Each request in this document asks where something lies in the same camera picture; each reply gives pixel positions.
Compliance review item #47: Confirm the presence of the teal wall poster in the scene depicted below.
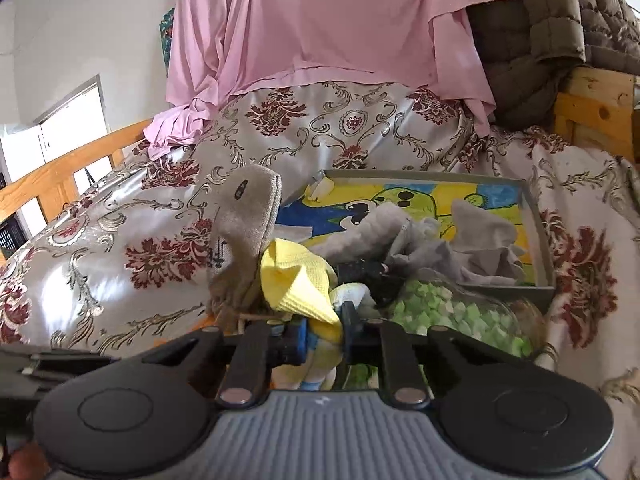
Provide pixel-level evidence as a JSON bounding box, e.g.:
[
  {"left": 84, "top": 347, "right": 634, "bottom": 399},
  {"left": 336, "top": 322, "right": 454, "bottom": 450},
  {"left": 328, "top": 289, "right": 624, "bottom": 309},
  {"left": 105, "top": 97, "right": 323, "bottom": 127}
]
[{"left": 159, "top": 7, "right": 176, "bottom": 68}]

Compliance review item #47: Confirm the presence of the grey printed sock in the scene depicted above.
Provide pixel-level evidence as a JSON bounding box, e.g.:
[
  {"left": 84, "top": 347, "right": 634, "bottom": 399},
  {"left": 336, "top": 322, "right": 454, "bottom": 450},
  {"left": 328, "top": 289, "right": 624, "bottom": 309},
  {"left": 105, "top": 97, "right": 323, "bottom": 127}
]
[{"left": 206, "top": 164, "right": 283, "bottom": 333}]

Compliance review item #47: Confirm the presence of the glass jar of green bits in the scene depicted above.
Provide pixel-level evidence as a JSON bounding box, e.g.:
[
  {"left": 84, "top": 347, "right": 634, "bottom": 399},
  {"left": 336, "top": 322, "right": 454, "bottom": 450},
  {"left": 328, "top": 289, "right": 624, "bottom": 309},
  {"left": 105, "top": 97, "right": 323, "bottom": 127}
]
[{"left": 385, "top": 272, "right": 548, "bottom": 361}]

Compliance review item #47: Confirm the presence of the grey tray with cartoon print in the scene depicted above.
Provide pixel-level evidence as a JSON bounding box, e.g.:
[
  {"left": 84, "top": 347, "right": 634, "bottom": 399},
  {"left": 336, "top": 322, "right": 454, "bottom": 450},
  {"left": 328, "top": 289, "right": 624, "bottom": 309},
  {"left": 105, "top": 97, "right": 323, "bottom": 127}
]
[{"left": 272, "top": 169, "right": 557, "bottom": 301}]

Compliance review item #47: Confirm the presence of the pastel striped sock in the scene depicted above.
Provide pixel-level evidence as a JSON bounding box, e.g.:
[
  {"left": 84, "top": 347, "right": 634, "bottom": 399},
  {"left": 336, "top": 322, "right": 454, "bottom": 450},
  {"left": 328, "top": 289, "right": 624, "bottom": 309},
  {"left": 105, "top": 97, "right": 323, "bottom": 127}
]
[{"left": 280, "top": 282, "right": 373, "bottom": 393}]

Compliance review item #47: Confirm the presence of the floral satin blanket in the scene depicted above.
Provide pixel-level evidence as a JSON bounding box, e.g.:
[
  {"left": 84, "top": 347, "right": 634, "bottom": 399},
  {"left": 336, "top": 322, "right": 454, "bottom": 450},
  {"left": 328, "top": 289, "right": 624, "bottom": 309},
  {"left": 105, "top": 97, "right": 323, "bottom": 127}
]
[{"left": 0, "top": 80, "right": 640, "bottom": 480}]

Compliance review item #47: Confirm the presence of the wooden bed frame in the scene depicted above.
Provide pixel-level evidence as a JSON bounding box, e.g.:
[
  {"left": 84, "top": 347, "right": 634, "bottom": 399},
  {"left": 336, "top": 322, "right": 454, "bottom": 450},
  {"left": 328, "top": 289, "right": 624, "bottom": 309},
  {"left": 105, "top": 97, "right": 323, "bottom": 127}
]
[{"left": 554, "top": 67, "right": 640, "bottom": 161}]

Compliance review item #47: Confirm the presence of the wooden bed rail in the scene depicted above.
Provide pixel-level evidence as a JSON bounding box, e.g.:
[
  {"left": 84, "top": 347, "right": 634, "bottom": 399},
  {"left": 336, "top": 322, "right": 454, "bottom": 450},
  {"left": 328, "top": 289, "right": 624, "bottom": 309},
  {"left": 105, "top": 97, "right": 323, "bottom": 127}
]
[{"left": 0, "top": 117, "right": 156, "bottom": 261}]

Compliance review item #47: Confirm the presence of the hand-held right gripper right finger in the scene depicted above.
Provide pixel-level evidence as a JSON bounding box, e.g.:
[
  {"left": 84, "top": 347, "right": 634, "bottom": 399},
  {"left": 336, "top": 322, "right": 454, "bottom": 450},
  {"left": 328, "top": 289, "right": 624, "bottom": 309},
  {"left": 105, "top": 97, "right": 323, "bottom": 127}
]
[{"left": 341, "top": 305, "right": 503, "bottom": 407}]

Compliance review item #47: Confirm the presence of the black plastic crate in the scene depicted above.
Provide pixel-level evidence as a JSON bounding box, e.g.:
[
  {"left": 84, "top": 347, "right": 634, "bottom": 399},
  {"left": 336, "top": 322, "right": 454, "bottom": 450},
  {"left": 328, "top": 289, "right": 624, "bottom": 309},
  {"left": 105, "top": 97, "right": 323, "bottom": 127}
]
[{"left": 0, "top": 172, "right": 26, "bottom": 261}]

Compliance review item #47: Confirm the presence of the white grey sock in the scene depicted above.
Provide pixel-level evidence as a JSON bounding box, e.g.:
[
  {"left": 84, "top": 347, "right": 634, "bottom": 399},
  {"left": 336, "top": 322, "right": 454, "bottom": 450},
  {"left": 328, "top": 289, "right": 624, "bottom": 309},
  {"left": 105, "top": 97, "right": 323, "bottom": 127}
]
[{"left": 310, "top": 204, "right": 441, "bottom": 273}]

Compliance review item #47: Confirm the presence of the brown quilted jacket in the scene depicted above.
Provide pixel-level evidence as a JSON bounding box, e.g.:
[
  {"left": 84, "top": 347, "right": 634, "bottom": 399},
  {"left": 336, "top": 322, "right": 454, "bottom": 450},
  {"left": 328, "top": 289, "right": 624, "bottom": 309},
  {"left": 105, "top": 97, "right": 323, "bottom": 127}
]
[{"left": 467, "top": 0, "right": 640, "bottom": 128}]

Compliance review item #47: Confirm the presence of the window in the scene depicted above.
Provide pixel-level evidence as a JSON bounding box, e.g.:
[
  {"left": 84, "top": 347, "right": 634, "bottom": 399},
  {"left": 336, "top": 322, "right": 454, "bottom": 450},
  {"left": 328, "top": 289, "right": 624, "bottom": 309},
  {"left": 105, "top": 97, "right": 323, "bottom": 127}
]
[{"left": 0, "top": 74, "right": 113, "bottom": 241}]

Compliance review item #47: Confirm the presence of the yellow waffle cloth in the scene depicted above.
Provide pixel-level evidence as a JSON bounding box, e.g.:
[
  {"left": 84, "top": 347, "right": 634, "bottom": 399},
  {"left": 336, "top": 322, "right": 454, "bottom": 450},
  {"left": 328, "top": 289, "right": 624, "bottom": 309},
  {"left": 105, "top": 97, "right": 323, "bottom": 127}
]
[{"left": 259, "top": 239, "right": 346, "bottom": 361}]

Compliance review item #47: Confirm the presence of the pink hanging sheet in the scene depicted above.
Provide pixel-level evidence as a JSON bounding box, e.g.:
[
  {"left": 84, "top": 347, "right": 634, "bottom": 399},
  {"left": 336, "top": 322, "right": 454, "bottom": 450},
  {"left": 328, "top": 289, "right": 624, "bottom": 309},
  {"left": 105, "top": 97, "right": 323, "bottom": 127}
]
[{"left": 144, "top": 0, "right": 516, "bottom": 158}]

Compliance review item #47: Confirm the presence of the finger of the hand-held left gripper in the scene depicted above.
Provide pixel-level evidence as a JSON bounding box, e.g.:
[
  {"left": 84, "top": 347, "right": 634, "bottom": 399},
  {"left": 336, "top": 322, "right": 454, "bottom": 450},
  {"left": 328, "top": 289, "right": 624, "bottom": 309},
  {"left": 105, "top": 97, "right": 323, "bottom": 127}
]
[{"left": 336, "top": 259, "right": 398, "bottom": 307}]

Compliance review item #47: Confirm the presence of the person's left hand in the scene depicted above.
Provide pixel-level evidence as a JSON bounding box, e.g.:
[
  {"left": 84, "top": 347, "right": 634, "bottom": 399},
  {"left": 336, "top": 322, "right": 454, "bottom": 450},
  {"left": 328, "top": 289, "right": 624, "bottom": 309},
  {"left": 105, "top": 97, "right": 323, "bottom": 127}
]
[{"left": 0, "top": 442, "right": 51, "bottom": 480}]

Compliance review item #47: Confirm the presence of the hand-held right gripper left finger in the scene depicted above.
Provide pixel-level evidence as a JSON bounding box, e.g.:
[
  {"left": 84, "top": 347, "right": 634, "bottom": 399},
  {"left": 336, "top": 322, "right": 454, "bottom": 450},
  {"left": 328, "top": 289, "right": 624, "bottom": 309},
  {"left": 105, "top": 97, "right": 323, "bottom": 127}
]
[{"left": 142, "top": 317, "right": 308, "bottom": 407}]

